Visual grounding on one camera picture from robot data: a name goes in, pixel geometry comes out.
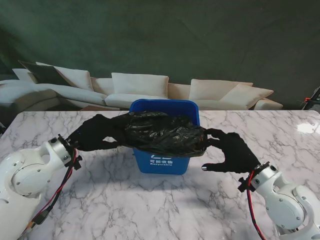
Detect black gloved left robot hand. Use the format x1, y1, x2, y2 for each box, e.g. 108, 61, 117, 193
67, 114, 127, 152

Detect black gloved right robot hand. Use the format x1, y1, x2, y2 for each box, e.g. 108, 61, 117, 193
201, 128, 261, 175

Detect black plastic garbage bag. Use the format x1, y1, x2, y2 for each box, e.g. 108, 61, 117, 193
109, 111, 208, 158

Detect blue plastic recycling bin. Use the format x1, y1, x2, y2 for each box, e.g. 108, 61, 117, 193
128, 99, 201, 176

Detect long white sofa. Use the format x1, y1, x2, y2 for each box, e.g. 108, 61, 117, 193
0, 67, 171, 112

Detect beige sofa back cushion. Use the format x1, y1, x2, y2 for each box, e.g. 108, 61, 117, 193
90, 76, 113, 95

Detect white sofa back cushion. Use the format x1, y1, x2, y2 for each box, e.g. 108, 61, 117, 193
36, 61, 91, 90
12, 67, 38, 82
111, 72, 170, 97

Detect dark grey cushion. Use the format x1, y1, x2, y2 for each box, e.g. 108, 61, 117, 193
18, 59, 76, 87

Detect black tripod with orange clip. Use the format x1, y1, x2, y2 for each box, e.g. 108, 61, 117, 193
298, 86, 320, 111

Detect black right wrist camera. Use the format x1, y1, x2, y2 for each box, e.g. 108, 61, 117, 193
237, 176, 251, 194

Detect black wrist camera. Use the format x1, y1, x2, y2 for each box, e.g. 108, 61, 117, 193
71, 154, 84, 171
237, 176, 251, 194

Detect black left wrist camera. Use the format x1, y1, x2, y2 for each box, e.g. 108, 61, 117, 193
71, 154, 84, 171

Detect right arm red black cables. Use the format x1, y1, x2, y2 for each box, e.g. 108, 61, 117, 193
246, 169, 266, 240

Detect arm red black cables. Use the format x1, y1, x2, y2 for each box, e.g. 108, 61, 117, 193
16, 147, 79, 240
246, 169, 266, 240

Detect left arm red black cables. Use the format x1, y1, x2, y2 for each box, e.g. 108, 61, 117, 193
16, 147, 79, 240

